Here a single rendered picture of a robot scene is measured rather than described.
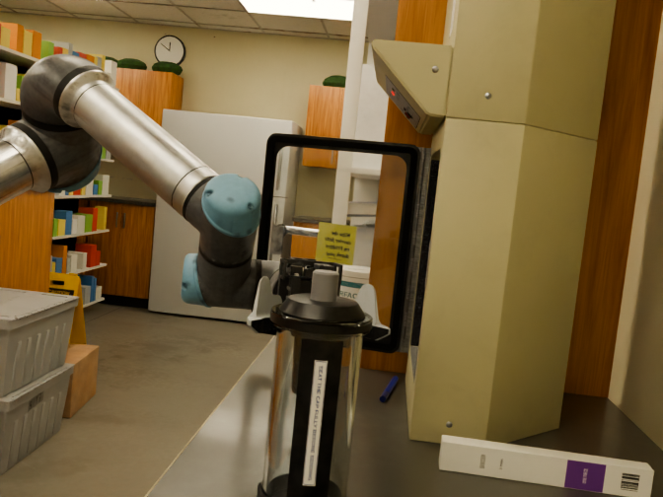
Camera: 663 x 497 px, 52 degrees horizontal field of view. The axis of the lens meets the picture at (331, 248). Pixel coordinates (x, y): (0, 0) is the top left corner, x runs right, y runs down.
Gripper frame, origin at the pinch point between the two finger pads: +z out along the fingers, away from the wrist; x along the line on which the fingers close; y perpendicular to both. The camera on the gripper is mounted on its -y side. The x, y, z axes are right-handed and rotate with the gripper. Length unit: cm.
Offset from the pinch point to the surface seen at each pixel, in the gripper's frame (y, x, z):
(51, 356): -56, -76, -253
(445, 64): 35.6, 18.1, -21.0
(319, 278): 6.1, -1.0, 1.6
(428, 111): 29.0, 16.5, -21.9
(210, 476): -19.5, -9.9, -10.7
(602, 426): -18, 56, -33
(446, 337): -2.8, 22.4, -22.4
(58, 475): -99, -64, -222
